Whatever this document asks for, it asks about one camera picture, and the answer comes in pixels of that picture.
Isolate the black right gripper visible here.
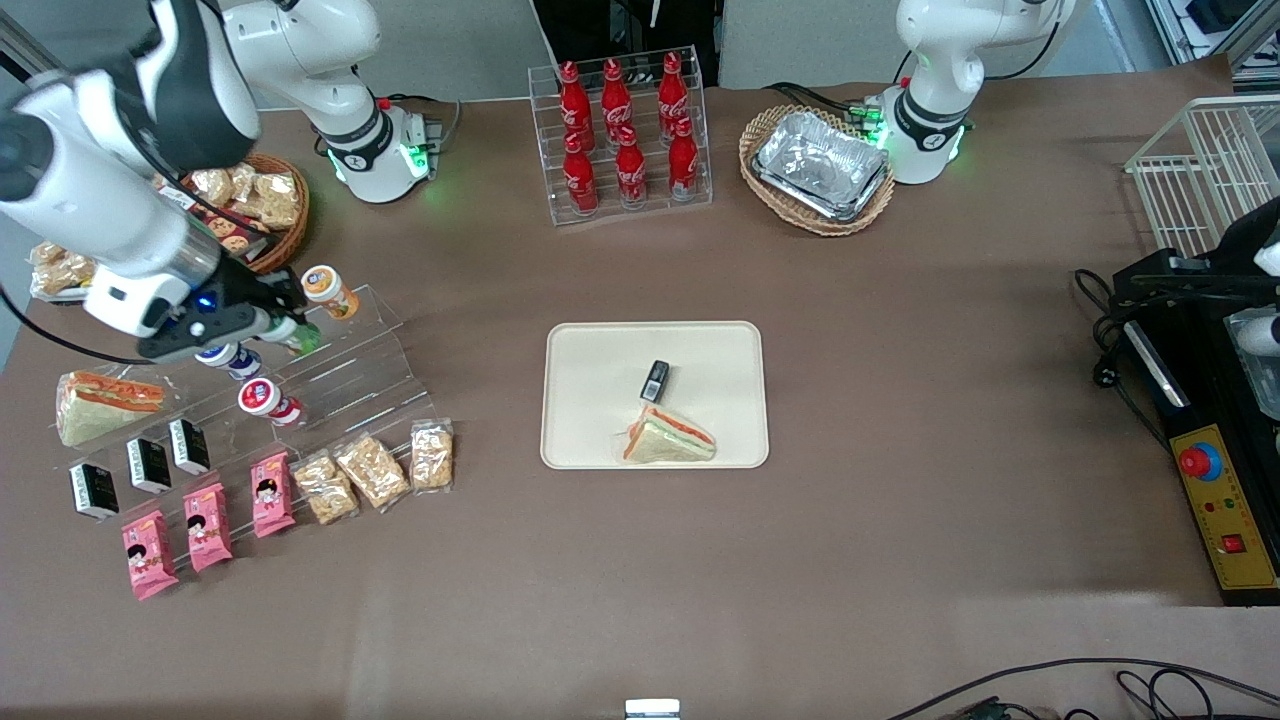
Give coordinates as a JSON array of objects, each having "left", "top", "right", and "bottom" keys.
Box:
[{"left": 137, "top": 262, "right": 307, "bottom": 361}]

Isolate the green gum bottle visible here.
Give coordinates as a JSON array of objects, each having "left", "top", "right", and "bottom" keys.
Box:
[{"left": 262, "top": 315, "right": 323, "bottom": 359}]

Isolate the orange gum bottle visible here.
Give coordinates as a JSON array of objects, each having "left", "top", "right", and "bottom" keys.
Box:
[{"left": 300, "top": 264, "right": 361, "bottom": 321}]

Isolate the blue gum bottle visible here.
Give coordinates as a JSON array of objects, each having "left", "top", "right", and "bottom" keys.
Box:
[{"left": 195, "top": 342, "right": 263, "bottom": 381}]

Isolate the red gum bottle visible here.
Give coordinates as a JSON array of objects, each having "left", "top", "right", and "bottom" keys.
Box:
[{"left": 237, "top": 378, "right": 304, "bottom": 428}]

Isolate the cream plastic tray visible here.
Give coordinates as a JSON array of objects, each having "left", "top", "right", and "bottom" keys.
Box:
[{"left": 540, "top": 320, "right": 771, "bottom": 471}]

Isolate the wicker basket with foil tray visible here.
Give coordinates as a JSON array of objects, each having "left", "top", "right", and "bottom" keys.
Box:
[{"left": 739, "top": 104, "right": 897, "bottom": 237}]

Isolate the silver foil tray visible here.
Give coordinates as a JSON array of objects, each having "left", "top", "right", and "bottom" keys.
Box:
[{"left": 752, "top": 110, "right": 891, "bottom": 221}]

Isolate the wicker basket with snacks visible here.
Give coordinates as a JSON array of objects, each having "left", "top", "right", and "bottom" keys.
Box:
[{"left": 150, "top": 152, "right": 311, "bottom": 276}]

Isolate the cookie packet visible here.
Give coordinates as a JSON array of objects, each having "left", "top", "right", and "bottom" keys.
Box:
[{"left": 160, "top": 185, "right": 276, "bottom": 263}]

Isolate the clear acrylic stepped stand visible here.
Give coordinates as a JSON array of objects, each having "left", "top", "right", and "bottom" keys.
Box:
[{"left": 95, "top": 283, "right": 441, "bottom": 546}]

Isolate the wrapped cereal bar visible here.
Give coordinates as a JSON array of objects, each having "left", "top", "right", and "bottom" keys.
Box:
[
  {"left": 333, "top": 433, "right": 412, "bottom": 512},
  {"left": 291, "top": 452, "right": 360, "bottom": 526},
  {"left": 410, "top": 418, "right": 455, "bottom": 493}
]

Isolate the pink snack packet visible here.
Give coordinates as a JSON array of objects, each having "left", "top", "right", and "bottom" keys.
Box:
[
  {"left": 250, "top": 452, "right": 297, "bottom": 539},
  {"left": 121, "top": 510, "right": 180, "bottom": 601},
  {"left": 183, "top": 483, "right": 234, "bottom": 573}
]

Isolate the wrapped triangle sandwich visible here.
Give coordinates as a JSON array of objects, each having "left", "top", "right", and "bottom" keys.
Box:
[
  {"left": 55, "top": 370, "right": 167, "bottom": 448},
  {"left": 615, "top": 403, "right": 718, "bottom": 466}
]

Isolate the red cola bottle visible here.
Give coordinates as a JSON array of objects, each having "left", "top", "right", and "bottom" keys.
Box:
[
  {"left": 614, "top": 125, "right": 648, "bottom": 209},
  {"left": 558, "top": 61, "right": 593, "bottom": 151},
  {"left": 600, "top": 58, "right": 633, "bottom": 141},
  {"left": 657, "top": 52, "right": 691, "bottom": 131},
  {"left": 562, "top": 133, "right": 599, "bottom": 216},
  {"left": 667, "top": 118, "right": 700, "bottom": 201}
]

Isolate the clear acrylic bottle rack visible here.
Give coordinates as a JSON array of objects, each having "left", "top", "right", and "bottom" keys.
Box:
[{"left": 527, "top": 45, "right": 714, "bottom": 228}]

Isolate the black background equipment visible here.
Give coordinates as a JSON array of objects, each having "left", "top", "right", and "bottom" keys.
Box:
[{"left": 530, "top": 0, "right": 721, "bottom": 86}]

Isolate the black sealing machine yellow panel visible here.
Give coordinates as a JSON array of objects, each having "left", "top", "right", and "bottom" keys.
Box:
[{"left": 1105, "top": 195, "right": 1280, "bottom": 608}]

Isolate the clear plastic container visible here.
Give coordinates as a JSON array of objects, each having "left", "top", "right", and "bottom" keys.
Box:
[{"left": 1225, "top": 308, "right": 1280, "bottom": 421}]

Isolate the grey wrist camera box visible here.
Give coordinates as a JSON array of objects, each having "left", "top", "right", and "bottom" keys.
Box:
[{"left": 85, "top": 268, "right": 196, "bottom": 338}]

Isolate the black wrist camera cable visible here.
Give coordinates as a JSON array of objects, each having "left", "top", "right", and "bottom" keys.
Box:
[{"left": 0, "top": 285, "right": 141, "bottom": 366}]

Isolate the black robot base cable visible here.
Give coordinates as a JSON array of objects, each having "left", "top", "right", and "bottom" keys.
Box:
[
  {"left": 765, "top": 82, "right": 881, "bottom": 119},
  {"left": 380, "top": 93, "right": 463, "bottom": 156}
]

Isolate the black power cable with plug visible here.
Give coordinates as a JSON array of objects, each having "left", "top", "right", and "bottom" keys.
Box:
[{"left": 1073, "top": 268, "right": 1171, "bottom": 451}]

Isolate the long black floor cable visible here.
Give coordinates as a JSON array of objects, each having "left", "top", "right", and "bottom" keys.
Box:
[{"left": 885, "top": 657, "right": 1280, "bottom": 720}]

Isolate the silver machine handle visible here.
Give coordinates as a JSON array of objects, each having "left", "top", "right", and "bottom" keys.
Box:
[{"left": 1122, "top": 320, "right": 1191, "bottom": 409}]

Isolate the white wire basket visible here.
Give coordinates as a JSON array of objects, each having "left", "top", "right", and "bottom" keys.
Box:
[{"left": 1125, "top": 95, "right": 1280, "bottom": 261}]

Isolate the looped black cable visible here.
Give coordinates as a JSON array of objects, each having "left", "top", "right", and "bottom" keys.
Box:
[{"left": 1117, "top": 670, "right": 1216, "bottom": 720}]

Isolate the aluminium frame shelf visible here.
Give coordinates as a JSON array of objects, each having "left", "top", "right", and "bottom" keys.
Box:
[{"left": 1145, "top": 0, "right": 1280, "bottom": 71}]

